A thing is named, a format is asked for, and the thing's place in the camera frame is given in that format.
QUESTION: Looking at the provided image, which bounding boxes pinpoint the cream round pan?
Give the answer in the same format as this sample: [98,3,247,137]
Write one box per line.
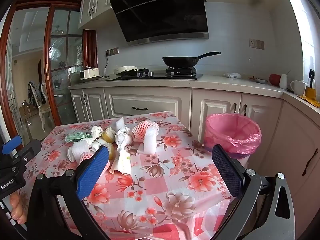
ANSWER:
[114,66,137,75]

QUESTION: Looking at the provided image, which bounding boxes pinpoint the pink bin liner bag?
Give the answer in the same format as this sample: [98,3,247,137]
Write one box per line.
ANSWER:
[204,113,262,160]

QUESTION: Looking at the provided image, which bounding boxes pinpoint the white printed wrapper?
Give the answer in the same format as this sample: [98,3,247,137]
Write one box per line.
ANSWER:
[90,139,108,153]

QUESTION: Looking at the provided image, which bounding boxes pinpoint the white cabinet drawer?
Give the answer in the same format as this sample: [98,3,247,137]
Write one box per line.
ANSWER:
[104,89,192,119]

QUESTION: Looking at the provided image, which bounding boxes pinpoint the red round jar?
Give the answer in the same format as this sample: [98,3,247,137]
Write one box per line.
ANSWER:
[269,74,282,86]

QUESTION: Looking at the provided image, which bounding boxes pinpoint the white upper cabinet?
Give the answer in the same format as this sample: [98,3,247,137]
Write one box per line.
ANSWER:
[78,0,118,29]

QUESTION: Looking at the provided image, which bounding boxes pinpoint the yellow plastic cup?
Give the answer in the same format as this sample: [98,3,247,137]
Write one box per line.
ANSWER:
[102,127,116,143]
[105,142,117,159]

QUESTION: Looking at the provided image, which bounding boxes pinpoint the green foam net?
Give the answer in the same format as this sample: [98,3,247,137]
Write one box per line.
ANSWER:
[64,132,93,143]

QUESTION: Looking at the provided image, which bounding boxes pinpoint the white ceramic jar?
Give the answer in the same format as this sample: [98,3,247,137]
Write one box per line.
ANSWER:
[279,70,291,90]

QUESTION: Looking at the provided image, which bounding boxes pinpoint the small white paper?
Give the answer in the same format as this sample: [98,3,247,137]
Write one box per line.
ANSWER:
[90,126,104,140]

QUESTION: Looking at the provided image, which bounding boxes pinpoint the black power cable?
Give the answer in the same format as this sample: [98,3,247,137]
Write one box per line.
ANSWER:
[99,54,110,78]

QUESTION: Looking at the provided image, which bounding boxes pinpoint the floral tablecloth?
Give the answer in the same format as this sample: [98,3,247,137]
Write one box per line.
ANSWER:
[15,111,237,240]

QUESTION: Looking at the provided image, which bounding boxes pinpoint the pale pink foam net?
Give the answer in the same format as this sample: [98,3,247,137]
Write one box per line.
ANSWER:
[79,151,110,173]

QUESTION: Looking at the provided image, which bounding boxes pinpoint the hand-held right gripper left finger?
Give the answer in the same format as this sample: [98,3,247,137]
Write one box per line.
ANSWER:
[27,145,110,240]

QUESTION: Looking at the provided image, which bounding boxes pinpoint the white mug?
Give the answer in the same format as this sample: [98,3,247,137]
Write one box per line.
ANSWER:
[290,80,307,96]

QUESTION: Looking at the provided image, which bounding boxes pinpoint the white base cabinets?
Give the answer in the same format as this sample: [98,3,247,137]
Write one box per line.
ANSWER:
[68,85,320,205]

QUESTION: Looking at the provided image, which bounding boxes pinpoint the red wooden glass sliding door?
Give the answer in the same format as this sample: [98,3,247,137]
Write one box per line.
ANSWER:
[0,0,98,143]

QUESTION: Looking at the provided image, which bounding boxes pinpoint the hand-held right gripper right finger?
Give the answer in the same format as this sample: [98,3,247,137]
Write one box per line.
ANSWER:
[207,144,295,240]

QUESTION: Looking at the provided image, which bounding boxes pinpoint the person's left hand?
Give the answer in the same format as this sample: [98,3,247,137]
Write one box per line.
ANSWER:
[9,191,27,225]

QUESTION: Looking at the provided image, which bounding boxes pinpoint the white countertop appliance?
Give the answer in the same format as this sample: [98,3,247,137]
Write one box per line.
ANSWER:
[79,66,100,83]

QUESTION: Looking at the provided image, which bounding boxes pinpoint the black glass gas stove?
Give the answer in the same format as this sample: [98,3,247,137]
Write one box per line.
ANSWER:
[105,66,204,82]

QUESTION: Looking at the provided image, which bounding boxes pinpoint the black wok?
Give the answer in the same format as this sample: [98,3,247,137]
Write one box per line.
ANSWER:
[162,51,222,68]

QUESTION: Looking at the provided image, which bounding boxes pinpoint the glass oil bottle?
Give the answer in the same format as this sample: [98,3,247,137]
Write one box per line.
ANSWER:
[305,69,317,99]

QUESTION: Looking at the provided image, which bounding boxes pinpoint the pink foam fruit net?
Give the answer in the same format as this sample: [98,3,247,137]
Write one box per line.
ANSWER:
[132,120,160,144]

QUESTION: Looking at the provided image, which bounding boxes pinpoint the white dining chair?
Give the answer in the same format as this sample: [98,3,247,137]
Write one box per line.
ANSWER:
[29,81,54,130]

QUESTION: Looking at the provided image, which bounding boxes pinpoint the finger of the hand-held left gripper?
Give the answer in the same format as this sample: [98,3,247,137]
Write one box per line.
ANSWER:
[15,139,42,161]
[2,135,22,155]

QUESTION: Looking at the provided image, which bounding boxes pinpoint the long white paper wrapper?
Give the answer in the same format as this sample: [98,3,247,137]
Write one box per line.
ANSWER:
[110,145,132,176]

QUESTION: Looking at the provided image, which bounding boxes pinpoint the curved white foam sheet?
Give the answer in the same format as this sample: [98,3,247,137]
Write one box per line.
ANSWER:
[137,124,158,155]

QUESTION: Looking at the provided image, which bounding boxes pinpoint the black range hood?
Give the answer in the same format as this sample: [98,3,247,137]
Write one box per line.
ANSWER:
[109,0,209,46]

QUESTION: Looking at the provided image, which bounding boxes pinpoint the white tissue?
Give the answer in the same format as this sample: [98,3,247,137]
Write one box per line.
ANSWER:
[114,127,135,153]

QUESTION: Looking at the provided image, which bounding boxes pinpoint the dark cabinet door handle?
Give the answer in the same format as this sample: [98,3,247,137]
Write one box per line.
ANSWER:
[302,148,319,177]

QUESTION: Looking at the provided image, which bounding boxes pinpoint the yellow cloth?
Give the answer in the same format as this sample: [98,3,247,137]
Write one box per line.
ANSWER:
[297,95,320,108]

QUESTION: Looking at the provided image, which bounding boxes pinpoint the kitchen window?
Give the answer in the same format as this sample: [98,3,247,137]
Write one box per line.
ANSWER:
[280,0,320,100]

